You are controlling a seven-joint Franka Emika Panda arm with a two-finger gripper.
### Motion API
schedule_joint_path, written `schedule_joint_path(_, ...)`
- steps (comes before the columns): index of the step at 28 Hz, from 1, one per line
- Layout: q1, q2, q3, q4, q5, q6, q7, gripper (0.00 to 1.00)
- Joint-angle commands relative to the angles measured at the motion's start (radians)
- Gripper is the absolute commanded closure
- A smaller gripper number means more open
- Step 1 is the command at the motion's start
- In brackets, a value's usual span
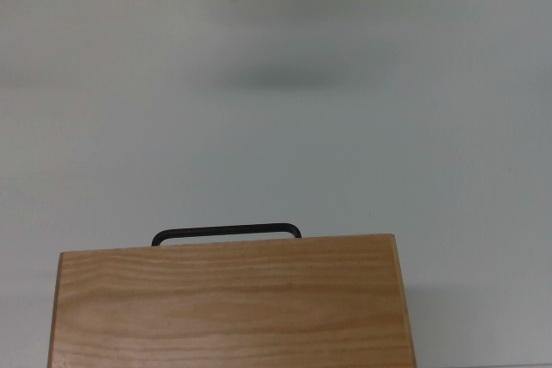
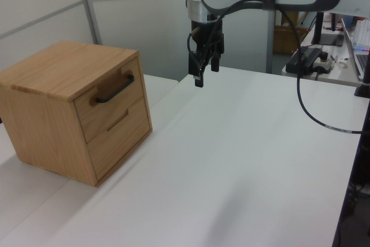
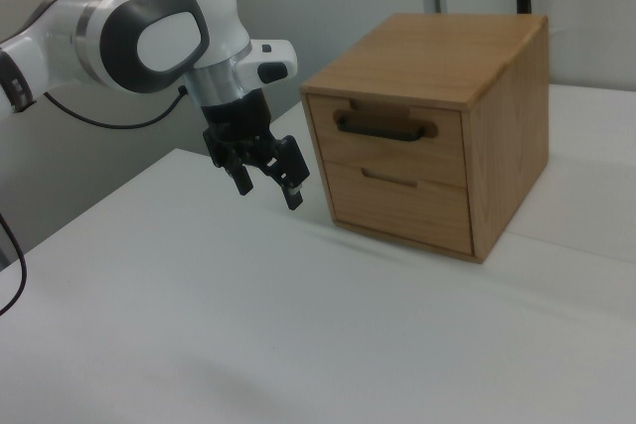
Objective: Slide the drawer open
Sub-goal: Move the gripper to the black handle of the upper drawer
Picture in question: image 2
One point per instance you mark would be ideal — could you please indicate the wooden drawer cabinet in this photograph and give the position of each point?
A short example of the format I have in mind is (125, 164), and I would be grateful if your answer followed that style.
(43, 108)

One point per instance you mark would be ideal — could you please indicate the black monitor stand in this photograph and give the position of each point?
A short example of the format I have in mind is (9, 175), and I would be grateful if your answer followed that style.
(331, 39)

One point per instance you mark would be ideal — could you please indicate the wooden drawer with cutout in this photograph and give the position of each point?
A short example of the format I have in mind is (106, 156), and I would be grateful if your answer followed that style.
(121, 148)

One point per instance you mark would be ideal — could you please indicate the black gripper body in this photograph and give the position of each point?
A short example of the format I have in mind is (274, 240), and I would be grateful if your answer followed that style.
(206, 34)

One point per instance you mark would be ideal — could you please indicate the silver laptop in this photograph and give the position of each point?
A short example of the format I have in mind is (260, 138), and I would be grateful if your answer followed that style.
(359, 62)

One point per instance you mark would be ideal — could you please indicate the white emergency stop button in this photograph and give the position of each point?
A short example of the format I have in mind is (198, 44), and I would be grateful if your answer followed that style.
(323, 63)

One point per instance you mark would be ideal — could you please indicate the black power box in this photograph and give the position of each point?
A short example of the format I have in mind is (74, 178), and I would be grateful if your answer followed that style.
(309, 56)

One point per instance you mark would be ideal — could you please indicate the grey metal partition post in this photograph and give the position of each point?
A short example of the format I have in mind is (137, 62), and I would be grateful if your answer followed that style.
(89, 4)

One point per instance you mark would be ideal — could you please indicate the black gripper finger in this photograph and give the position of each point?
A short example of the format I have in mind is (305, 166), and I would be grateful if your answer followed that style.
(196, 66)
(215, 62)

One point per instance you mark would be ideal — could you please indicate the brown cardboard box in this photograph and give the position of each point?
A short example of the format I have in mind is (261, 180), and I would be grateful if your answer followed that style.
(284, 40)

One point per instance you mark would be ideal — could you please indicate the small scissors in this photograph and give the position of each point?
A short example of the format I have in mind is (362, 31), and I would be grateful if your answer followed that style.
(333, 60)

